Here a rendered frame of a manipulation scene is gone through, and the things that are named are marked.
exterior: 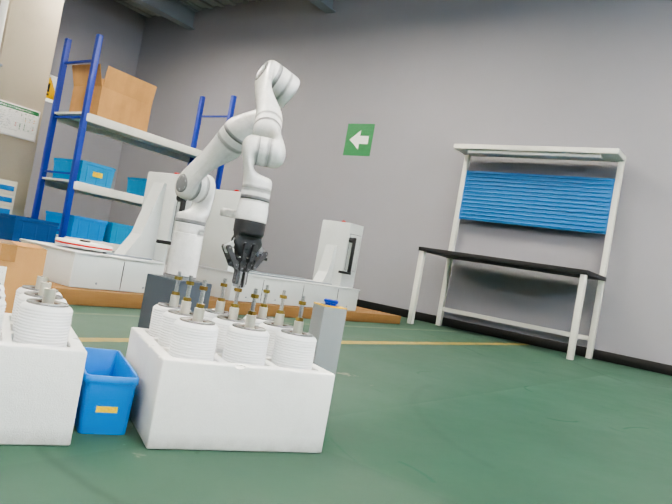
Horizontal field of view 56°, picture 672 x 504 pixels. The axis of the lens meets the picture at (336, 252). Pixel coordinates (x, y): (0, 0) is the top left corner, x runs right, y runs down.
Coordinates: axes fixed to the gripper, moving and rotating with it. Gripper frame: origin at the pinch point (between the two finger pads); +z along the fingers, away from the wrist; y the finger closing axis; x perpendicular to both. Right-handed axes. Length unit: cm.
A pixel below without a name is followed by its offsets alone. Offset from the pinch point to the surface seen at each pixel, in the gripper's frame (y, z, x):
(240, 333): -8.1, 10.7, -13.7
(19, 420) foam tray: -47, 30, -4
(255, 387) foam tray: -5.6, 21.1, -18.9
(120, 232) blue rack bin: 221, -1, 485
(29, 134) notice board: 167, -90, 626
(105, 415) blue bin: -29.0, 31.1, -1.8
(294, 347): 3.8, 12.3, -18.7
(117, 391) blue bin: -27.7, 26.0, -2.4
